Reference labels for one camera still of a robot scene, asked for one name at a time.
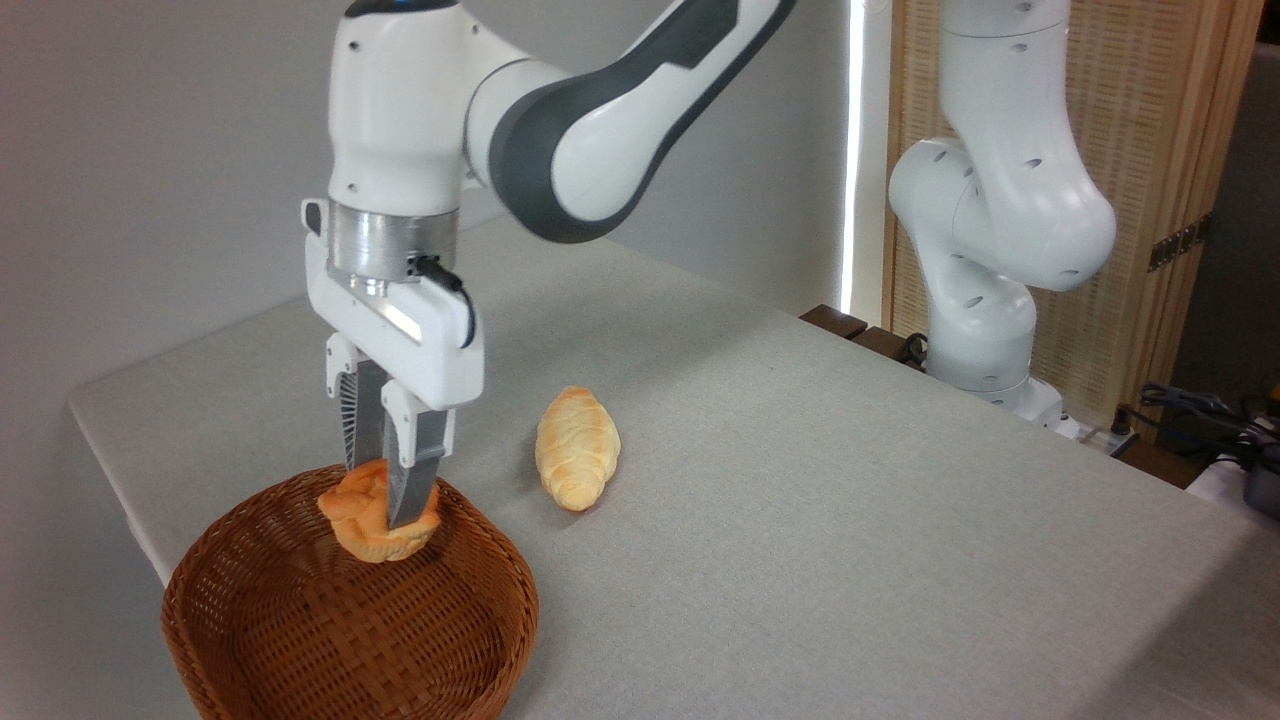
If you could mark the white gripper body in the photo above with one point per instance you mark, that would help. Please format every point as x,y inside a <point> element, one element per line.
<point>430,345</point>

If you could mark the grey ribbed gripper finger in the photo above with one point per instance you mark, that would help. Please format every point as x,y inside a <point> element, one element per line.
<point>415,460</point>
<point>365,410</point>

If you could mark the orange braided bread bun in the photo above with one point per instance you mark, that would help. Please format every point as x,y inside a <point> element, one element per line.
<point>365,520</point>

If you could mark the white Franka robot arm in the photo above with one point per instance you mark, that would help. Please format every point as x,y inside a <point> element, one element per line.
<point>1000,200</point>

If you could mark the pale yellow croissant bread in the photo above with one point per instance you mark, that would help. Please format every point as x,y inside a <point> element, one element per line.
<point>578,450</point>

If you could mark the brown woven wicker basket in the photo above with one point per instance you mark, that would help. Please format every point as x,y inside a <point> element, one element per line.
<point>350,620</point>

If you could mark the grey tablecloth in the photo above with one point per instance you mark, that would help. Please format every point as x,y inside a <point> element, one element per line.
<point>850,520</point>

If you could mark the bright white light strip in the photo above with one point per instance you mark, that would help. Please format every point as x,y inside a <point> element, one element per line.
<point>852,150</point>

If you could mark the black metal screen hinge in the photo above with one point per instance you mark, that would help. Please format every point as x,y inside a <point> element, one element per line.
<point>1180,243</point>

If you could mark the light wooden folding screen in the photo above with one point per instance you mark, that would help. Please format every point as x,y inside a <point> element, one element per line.
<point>1170,120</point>

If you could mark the dark grey device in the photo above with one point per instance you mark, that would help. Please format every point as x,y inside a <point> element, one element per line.
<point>1265,490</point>

